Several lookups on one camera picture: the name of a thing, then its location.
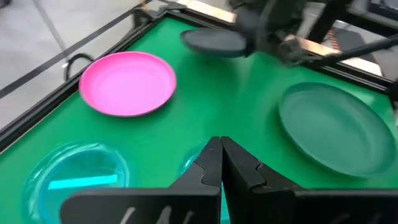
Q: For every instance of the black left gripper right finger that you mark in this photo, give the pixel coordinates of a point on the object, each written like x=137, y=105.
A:
x=264, y=202

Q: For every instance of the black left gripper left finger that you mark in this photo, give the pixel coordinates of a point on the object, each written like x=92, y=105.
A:
x=186, y=205

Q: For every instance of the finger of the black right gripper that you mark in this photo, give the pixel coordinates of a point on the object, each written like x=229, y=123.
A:
x=248, y=28

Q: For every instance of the dark grey plastic plate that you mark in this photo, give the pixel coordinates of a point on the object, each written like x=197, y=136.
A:
x=211, y=42

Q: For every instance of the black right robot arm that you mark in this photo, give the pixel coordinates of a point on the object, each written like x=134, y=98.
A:
x=328, y=18

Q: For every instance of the thin black metal bar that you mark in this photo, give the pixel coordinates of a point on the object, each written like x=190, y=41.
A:
x=357, y=49

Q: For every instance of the dark green plastic plate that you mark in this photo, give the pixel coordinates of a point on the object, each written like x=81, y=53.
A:
x=335, y=130

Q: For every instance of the pink plastic plate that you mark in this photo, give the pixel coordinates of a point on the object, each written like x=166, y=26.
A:
x=127, y=84

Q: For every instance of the black floor tape strip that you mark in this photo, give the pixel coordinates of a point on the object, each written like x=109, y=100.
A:
x=62, y=56

